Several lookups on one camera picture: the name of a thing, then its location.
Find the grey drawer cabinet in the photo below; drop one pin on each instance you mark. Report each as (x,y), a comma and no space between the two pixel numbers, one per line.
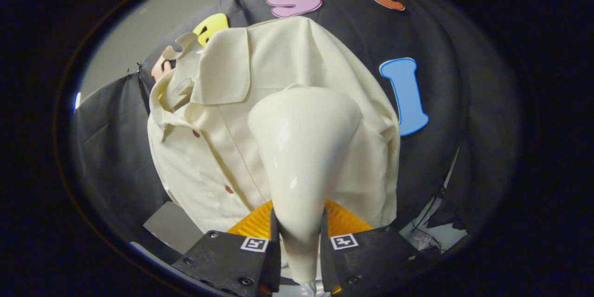
(171,225)

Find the black backdrop cloth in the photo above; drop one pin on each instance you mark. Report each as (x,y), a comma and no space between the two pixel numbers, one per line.
(441,55)

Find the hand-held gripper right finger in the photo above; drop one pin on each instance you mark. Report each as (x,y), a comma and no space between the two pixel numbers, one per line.
(371,255)

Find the cream button-up shirt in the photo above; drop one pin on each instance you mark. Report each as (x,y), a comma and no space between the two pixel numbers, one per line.
(232,148)

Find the cream clothes hanger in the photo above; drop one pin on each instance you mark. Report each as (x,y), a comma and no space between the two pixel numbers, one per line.
(183,41)

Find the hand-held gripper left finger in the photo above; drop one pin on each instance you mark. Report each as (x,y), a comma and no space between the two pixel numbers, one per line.
(222,260)

